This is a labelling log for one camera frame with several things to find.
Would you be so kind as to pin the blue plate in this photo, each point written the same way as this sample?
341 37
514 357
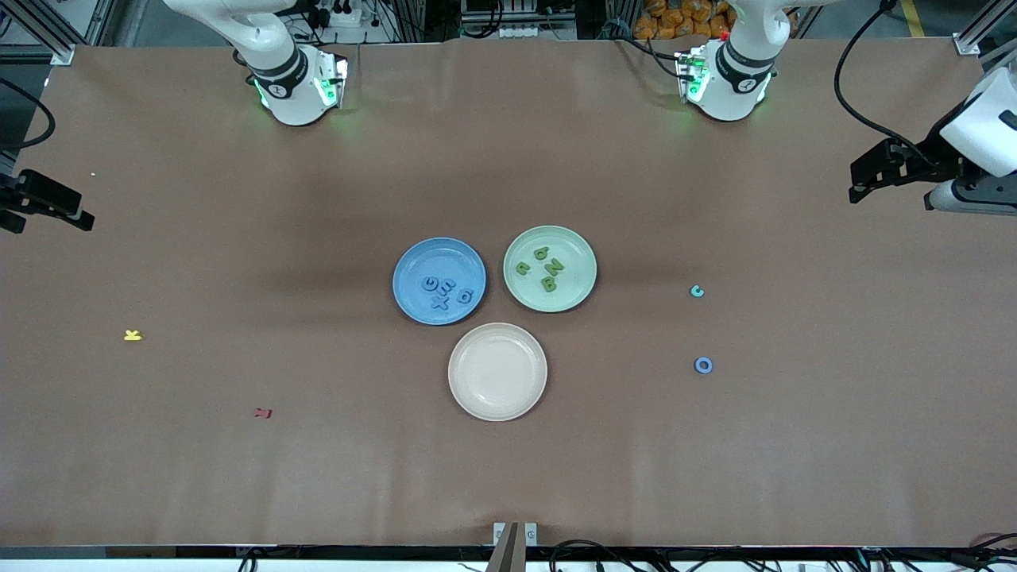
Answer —
438 254

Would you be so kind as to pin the blue foam letter a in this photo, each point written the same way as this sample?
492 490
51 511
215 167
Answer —
462 299

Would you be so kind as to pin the aluminium frame post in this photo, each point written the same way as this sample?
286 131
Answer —
62 54
965 44

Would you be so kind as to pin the white power strip with plugs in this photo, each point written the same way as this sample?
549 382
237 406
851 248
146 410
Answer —
342 16

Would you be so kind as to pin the brown table cover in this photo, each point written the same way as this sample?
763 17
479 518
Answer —
508 477

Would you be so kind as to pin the green plate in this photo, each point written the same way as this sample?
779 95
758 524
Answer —
576 286

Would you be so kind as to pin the green foam letter B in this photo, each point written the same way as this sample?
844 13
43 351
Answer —
548 284

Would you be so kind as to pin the beige plate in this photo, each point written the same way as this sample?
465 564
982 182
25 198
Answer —
497 372

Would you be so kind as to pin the blue foam letter O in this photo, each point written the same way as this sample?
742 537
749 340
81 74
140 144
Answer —
697 365

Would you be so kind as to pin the green foam letter N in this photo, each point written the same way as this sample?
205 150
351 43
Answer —
554 267

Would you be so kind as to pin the blue foam letter E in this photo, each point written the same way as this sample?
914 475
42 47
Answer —
448 287

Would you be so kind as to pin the metal table edge bracket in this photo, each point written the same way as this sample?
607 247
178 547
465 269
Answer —
515 548

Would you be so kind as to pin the blue foam letter X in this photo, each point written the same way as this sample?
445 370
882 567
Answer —
439 302

